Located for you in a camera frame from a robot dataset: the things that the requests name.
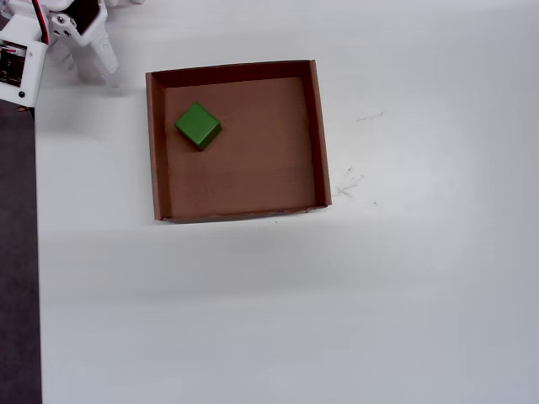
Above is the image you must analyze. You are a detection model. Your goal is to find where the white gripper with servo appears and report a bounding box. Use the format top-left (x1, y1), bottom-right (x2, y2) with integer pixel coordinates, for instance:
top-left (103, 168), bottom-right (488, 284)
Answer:
top-left (48, 0), bottom-right (121, 88)

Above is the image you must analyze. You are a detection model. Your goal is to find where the green cube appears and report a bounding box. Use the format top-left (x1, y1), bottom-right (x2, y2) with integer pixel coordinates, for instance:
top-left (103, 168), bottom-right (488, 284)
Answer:
top-left (174, 101), bottom-right (223, 153)

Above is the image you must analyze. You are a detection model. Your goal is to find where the brown cardboard box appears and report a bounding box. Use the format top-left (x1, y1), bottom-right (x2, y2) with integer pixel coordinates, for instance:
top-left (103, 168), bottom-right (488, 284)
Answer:
top-left (145, 59), bottom-right (334, 224)

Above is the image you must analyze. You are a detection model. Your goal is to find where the red and black cable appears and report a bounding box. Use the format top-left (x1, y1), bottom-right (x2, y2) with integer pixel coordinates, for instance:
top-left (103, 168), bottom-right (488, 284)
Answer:
top-left (31, 0), bottom-right (52, 45)

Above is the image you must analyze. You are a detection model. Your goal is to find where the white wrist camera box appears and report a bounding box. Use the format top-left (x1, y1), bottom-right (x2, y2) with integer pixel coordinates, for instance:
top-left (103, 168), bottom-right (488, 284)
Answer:
top-left (0, 14), bottom-right (48, 106)

